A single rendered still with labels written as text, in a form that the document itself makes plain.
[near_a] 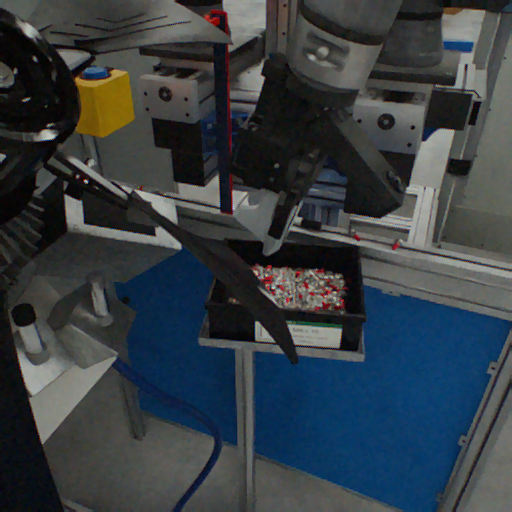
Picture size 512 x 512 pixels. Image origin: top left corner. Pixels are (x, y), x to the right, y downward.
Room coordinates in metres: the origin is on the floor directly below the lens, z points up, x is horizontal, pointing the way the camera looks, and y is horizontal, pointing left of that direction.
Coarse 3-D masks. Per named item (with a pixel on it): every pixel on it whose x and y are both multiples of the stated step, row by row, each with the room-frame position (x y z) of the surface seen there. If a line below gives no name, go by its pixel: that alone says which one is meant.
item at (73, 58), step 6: (60, 54) 0.48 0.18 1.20; (66, 54) 0.48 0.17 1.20; (72, 54) 0.48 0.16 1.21; (78, 54) 0.48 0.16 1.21; (84, 54) 0.47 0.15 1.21; (66, 60) 0.46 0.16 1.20; (72, 60) 0.46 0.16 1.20; (78, 60) 0.46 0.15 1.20; (84, 60) 0.46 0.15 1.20; (72, 66) 0.44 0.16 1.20
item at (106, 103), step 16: (80, 80) 0.86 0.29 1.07; (96, 80) 0.86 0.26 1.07; (112, 80) 0.87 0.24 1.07; (128, 80) 0.92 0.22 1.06; (80, 96) 0.84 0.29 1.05; (96, 96) 0.83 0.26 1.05; (112, 96) 0.87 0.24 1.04; (128, 96) 0.91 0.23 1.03; (96, 112) 0.83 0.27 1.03; (112, 112) 0.86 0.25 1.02; (128, 112) 0.90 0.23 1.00; (80, 128) 0.85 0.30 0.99; (96, 128) 0.83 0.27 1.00; (112, 128) 0.85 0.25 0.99
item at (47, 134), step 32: (0, 32) 0.39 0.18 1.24; (32, 32) 0.40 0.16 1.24; (32, 64) 0.38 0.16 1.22; (64, 64) 0.40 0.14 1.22; (0, 96) 0.34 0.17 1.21; (32, 96) 0.35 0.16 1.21; (64, 96) 0.38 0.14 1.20; (0, 128) 0.32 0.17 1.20; (32, 128) 0.34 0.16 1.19; (64, 128) 0.35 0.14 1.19; (32, 160) 0.32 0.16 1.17; (0, 192) 0.34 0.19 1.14; (32, 192) 0.40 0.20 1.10; (0, 224) 0.36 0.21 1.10
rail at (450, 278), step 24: (168, 192) 0.86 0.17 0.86; (192, 216) 0.81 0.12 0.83; (216, 216) 0.78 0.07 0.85; (216, 240) 0.79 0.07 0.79; (288, 240) 0.73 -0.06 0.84; (312, 240) 0.71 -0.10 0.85; (336, 240) 0.69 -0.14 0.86; (360, 240) 0.69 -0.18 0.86; (384, 240) 0.69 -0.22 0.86; (384, 264) 0.66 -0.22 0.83; (408, 264) 0.65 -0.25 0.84; (432, 264) 0.63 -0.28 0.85; (456, 264) 0.62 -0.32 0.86; (480, 264) 0.63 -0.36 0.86; (504, 264) 0.62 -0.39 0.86; (384, 288) 0.66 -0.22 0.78; (408, 288) 0.64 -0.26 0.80; (432, 288) 0.63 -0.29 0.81; (456, 288) 0.61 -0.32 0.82; (480, 288) 0.60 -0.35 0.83; (504, 288) 0.60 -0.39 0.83; (480, 312) 0.60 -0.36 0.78; (504, 312) 0.59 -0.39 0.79
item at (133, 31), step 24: (48, 0) 0.62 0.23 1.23; (72, 0) 0.62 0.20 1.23; (96, 0) 0.63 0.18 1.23; (120, 0) 0.64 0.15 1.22; (144, 0) 0.66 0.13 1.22; (168, 0) 0.70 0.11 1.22; (48, 24) 0.55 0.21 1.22; (72, 24) 0.55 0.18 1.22; (96, 24) 0.55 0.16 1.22; (120, 24) 0.56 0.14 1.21; (144, 24) 0.58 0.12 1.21; (168, 24) 0.60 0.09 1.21; (192, 24) 0.64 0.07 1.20; (72, 48) 0.48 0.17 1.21; (96, 48) 0.48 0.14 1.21; (120, 48) 0.50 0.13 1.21
